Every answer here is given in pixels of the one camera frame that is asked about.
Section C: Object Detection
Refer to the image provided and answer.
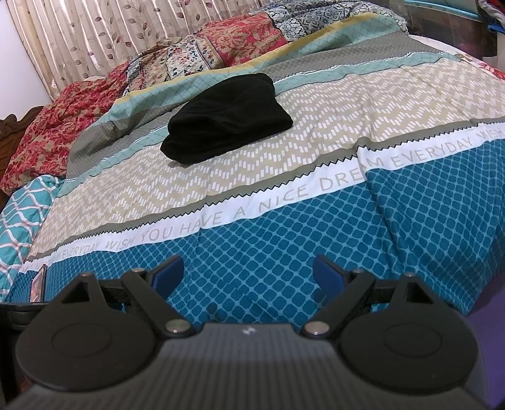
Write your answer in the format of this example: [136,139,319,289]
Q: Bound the floral beige curtain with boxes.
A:
[7,0,265,99]

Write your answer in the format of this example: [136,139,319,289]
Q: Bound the black pants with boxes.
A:
[160,73,294,165]

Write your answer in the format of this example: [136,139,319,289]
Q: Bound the carved wooden headboard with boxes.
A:
[0,105,45,212]

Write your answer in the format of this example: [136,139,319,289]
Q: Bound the red floral quilt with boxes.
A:
[1,1,407,194]

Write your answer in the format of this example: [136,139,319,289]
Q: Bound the striped patterned bedspread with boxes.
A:
[1,15,504,325]

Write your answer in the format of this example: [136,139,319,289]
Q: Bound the teal white patterned pillow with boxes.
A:
[0,175,63,302]

